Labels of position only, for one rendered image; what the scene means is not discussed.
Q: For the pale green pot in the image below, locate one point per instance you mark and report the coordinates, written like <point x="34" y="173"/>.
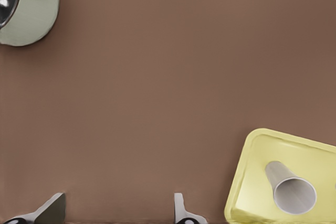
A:
<point x="31" y="14"/>

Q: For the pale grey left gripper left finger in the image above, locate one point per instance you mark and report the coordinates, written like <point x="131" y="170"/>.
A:
<point x="50" y="209"/>

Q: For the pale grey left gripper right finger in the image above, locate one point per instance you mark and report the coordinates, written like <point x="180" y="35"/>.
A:
<point x="179" y="208"/>

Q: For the yellow tray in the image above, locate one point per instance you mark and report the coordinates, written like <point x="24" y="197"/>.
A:
<point x="252" y="182"/>

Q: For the white IKEA cup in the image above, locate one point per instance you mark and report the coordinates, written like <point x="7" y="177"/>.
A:
<point x="288" y="190"/>

